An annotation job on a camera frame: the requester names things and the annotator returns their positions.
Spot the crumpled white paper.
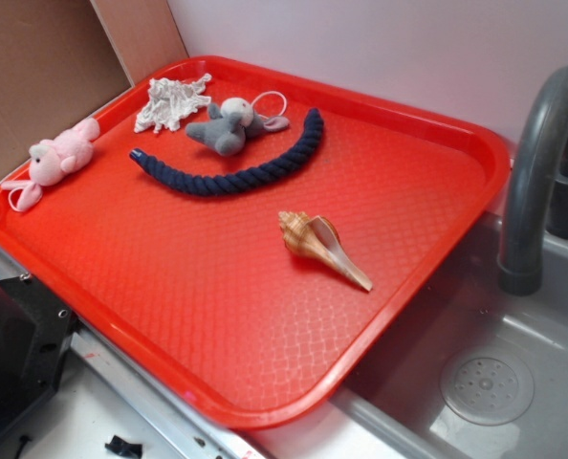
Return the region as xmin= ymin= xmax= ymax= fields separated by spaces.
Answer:
xmin=134 ymin=73 xmax=212 ymax=134

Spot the brown conch seashell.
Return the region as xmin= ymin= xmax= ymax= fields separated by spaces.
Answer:
xmin=278 ymin=210 xmax=373 ymax=292

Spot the red plastic tray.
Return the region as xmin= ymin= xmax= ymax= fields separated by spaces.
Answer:
xmin=0 ymin=56 xmax=510 ymax=430

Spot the grey plush elephant toy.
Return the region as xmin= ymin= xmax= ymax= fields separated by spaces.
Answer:
xmin=185 ymin=91 xmax=290 ymax=157

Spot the grey plastic sink basin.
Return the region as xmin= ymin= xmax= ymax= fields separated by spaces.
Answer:
xmin=333 ymin=215 xmax=568 ymax=458

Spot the grey plastic faucet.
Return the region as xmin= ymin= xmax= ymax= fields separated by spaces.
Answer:
xmin=497 ymin=66 xmax=568 ymax=296

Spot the pink plush toy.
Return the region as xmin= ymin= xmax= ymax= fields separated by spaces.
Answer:
xmin=1 ymin=118 xmax=100 ymax=212

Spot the round sink drain cover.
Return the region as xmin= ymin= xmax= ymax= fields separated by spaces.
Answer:
xmin=439 ymin=346 xmax=535 ymax=426

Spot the brown cardboard panel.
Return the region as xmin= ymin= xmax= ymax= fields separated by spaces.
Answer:
xmin=0 ymin=1 xmax=187 ymax=180

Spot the navy blue rope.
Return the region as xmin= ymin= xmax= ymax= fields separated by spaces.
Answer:
xmin=128 ymin=107 xmax=325 ymax=197

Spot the black metal bracket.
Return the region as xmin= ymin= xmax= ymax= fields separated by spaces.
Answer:
xmin=0 ymin=274 xmax=76 ymax=443

